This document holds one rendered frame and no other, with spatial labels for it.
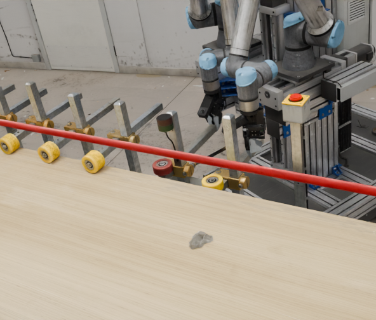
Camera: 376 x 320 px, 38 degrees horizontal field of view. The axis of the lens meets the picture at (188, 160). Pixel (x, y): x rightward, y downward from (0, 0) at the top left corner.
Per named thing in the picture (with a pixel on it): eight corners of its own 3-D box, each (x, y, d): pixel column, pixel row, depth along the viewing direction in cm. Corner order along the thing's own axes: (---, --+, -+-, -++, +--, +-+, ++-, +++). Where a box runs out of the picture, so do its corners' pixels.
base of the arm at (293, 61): (299, 55, 253) (298, 35, 247) (323, 62, 241) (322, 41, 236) (275, 66, 246) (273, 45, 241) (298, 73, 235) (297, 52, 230)
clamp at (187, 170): (167, 167, 228) (165, 157, 226) (195, 173, 221) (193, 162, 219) (160, 174, 224) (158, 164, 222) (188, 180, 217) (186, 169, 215)
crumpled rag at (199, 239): (203, 229, 177) (202, 223, 175) (216, 238, 172) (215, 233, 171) (181, 242, 173) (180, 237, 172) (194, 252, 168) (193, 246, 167)
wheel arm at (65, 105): (78, 97, 279) (76, 91, 277) (83, 98, 277) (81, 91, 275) (6, 145, 244) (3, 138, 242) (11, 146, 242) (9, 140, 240)
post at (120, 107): (141, 193, 246) (117, 98, 221) (147, 195, 244) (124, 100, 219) (136, 198, 243) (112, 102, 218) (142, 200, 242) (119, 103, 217)
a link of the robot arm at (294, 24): (293, 37, 246) (292, 7, 239) (320, 40, 237) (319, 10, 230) (279, 46, 239) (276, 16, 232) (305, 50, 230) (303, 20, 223)
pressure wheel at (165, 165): (164, 179, 225) (159, 155, 219) (180, 182, 221) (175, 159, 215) (153, 189, 220) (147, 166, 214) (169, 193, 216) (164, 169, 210)
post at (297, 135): (298, 219, 205) (293, 113, 182) (311, 222, 202) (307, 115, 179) (294, 226, 202) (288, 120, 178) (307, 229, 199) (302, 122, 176)
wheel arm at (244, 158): (257, 143, 233) (256, 135, 231) (264, 145, 232) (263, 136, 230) (208, 200, 204) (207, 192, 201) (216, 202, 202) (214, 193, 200)
